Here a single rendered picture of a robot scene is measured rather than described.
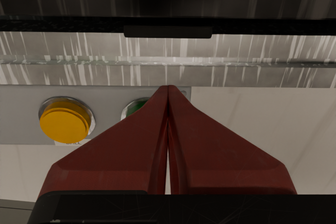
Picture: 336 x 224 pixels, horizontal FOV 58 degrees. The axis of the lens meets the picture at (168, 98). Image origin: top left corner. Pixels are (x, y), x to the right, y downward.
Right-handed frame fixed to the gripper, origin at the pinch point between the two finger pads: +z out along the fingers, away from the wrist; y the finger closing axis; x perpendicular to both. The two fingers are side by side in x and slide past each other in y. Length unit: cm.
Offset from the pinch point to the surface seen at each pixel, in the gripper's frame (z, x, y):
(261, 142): 20.8, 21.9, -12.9
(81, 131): 9.2, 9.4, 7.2
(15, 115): 10.3, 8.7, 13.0
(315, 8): 9.2, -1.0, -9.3
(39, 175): 20.9, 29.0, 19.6
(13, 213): 110, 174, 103
